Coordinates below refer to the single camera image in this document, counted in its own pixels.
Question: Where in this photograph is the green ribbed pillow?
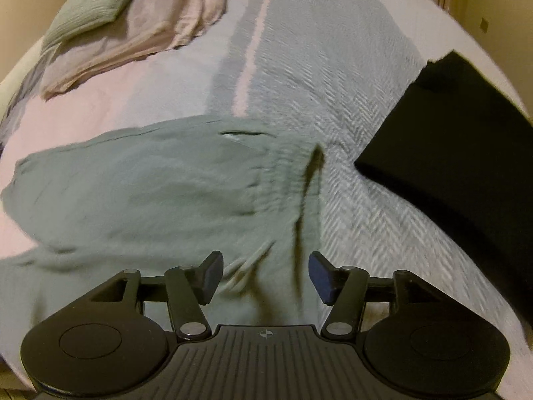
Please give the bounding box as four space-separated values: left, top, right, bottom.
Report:
41 0 160 51

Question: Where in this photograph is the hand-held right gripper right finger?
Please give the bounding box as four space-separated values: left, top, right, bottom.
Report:
308 252 443 338

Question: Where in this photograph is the beige pink folded blanket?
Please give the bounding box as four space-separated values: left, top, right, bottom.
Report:
39 0 245 101

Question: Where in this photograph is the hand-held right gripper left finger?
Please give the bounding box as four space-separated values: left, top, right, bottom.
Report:
86 251 225 339

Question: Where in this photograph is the green-grey towel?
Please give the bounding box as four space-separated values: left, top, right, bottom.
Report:
0 117 328 342

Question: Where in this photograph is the black folded cloth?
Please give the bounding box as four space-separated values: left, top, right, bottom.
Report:
353 50 533 297

